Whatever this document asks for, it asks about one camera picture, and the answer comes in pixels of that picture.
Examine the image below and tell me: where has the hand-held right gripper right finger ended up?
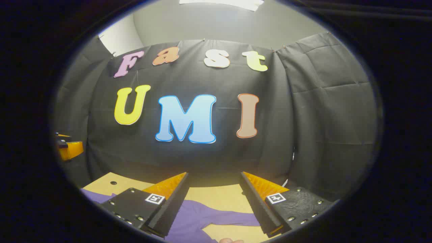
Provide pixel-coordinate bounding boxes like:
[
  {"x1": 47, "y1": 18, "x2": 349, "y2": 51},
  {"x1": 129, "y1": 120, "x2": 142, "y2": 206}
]
[{"x1": 240, "y1": 171, "x2": 333, "y2": 237}]

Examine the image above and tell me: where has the purple button shirt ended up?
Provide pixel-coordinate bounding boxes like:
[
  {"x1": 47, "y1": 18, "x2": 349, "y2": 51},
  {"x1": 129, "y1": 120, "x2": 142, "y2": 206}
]
[{"x1": 80, "y1": 188, "x2": 260, "y2": 243}]

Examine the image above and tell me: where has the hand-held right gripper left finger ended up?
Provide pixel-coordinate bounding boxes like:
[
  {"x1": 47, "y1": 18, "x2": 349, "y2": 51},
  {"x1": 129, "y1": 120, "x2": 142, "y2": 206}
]
[{"x1": 100, "y1": 172, "x2": 189, "y2": 237}]

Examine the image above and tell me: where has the black backdrop cloth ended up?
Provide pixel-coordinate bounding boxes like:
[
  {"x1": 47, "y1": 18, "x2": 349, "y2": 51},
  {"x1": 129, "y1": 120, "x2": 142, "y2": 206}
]
[{"x1": 54, "y1": 32, "x2": 378, "y2": 203}]

